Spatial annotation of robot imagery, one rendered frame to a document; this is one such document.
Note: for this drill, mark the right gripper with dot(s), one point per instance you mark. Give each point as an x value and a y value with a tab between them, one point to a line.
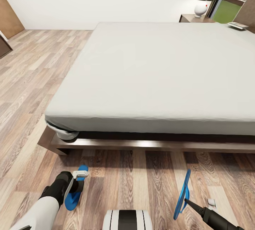
210	217

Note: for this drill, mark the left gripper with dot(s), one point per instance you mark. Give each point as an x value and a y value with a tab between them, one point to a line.
78	187

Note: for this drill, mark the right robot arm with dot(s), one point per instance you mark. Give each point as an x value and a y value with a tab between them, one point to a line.
211	217

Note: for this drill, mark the hardback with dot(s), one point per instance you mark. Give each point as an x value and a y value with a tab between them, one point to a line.
238	25

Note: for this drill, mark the sandal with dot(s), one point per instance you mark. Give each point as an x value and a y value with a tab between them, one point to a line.
72	199
184	194

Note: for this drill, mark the nightstand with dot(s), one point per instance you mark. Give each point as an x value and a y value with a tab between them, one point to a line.
191	18

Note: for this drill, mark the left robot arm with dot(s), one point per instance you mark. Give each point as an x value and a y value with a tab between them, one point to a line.
42	214

